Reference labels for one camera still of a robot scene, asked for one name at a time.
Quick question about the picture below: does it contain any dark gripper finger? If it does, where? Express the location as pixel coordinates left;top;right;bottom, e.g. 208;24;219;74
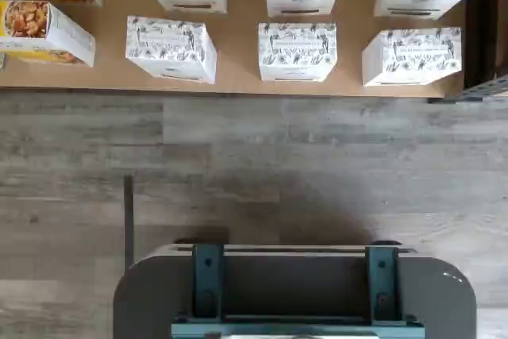
191;243;225;321
364;245;400;322

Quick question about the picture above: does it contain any white small cartons group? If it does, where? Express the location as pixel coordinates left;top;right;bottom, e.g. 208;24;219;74
0;0;469;98

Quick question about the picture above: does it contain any black metal shelf rack frame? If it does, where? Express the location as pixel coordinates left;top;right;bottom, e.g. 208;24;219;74
0;0;508;105

